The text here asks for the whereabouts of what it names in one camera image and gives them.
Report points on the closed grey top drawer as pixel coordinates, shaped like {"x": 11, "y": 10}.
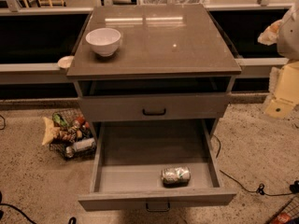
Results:
{"x": 153, "y": 107}

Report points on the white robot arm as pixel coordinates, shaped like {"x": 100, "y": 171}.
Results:
{"x": 288, "y": 35}

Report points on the yellow chip bag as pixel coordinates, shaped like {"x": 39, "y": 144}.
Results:
{"x": 51, "y": 131}

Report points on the wire basket bottom right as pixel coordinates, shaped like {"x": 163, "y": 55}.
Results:
{"x": 291, "y": 208}

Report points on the silver green 7up can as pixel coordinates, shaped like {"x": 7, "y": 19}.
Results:
{"x": 176, "y": 175}

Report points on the black wire basket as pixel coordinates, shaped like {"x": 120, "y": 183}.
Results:
{"x": 73, "y": 127}

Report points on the white ceramic bowl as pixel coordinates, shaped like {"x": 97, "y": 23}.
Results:
{"x": 104, "y": 41}

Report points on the open grey middle drawer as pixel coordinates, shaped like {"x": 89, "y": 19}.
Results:
{"x": 130, "y": 157}

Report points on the clear plastic bottle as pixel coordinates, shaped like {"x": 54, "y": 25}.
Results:
{"x": 83, "y": 144}

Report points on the red can in corner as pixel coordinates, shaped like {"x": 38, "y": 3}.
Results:
{"x": 281, "y": 218}

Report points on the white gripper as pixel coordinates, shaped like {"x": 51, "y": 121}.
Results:
{"x": 290, "y": 36}

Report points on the grey drawer cabinet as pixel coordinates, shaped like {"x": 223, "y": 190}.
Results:
{"x": 164, "y": 50}

